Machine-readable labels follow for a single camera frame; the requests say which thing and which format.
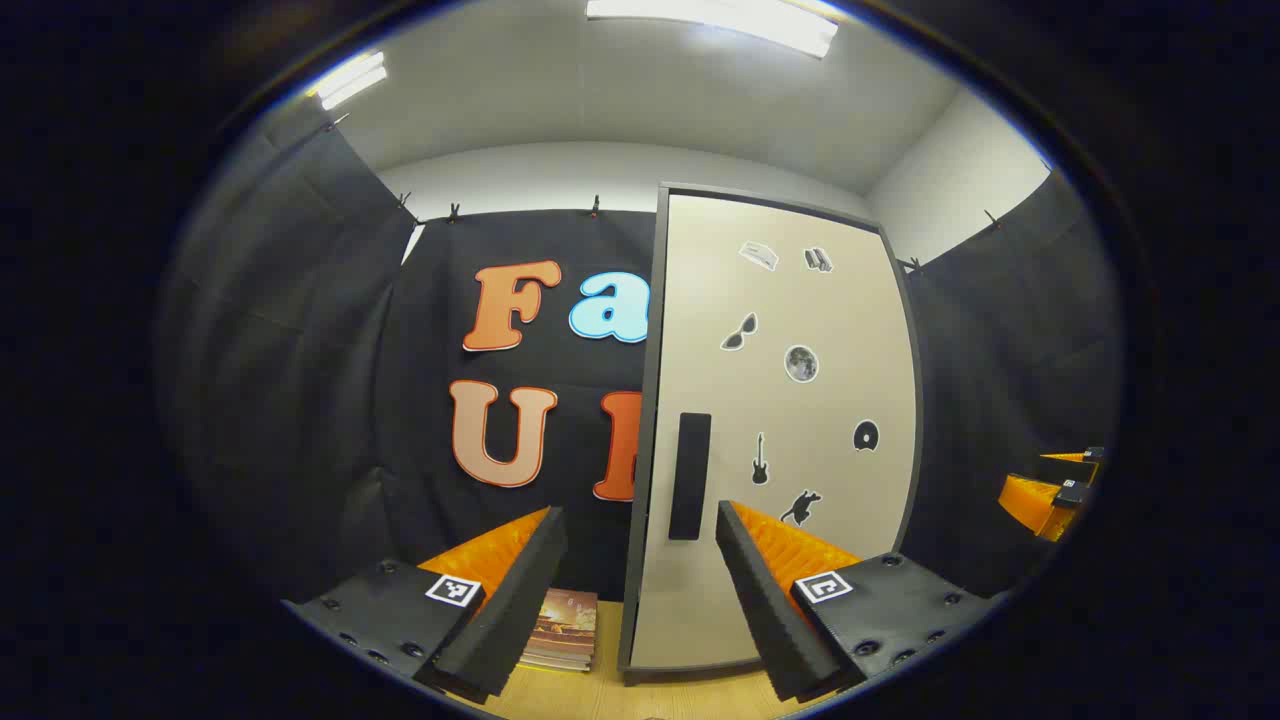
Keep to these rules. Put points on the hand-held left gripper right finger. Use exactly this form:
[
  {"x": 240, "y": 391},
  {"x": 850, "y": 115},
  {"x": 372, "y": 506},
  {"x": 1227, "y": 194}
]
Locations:
[{"x": 765, "y": 610}]

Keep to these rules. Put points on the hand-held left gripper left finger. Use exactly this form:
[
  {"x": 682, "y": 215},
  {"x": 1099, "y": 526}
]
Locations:
[{"x": 520, "y": 600}]

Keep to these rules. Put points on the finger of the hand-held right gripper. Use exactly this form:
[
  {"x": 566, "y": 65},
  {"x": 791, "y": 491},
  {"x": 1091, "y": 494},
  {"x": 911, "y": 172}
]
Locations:
[
  {"x": 1025, "y": 498},
  {"x": 1092, "y": 455}
]

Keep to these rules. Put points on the grey cabinet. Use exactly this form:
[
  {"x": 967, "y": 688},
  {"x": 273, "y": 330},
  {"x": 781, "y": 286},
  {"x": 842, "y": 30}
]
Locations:
[{"x": 633, "y": 600}]

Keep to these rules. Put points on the white edged book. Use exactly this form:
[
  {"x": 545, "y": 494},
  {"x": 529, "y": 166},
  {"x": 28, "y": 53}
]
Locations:
[{"x": 555, "y": 658}]

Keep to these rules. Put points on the black backdrop cloth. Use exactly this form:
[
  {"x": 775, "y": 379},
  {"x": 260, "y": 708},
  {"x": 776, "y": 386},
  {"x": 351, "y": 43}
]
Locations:
[{"x": 300, "y": 400}]

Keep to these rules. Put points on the small ceiling light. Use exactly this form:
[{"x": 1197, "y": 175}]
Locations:
[{"x": 350, "y": 80}]

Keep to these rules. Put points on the large ceiling light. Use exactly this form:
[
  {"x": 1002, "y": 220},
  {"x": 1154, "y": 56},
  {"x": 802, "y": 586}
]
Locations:
[{"x": 720, "y": 20}]

